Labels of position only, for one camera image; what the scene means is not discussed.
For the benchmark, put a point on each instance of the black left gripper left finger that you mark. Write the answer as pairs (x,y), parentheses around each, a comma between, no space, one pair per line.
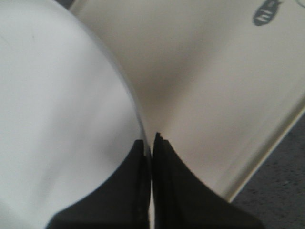
(121,202)

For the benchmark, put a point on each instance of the beige rabbit serving tray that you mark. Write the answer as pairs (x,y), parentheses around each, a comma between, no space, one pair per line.
(222,80)

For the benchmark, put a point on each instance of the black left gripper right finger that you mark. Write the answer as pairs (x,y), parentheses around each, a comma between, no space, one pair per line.
(182,201)

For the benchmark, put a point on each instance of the white round plate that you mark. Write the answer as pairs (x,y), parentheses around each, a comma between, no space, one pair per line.
(67,117)

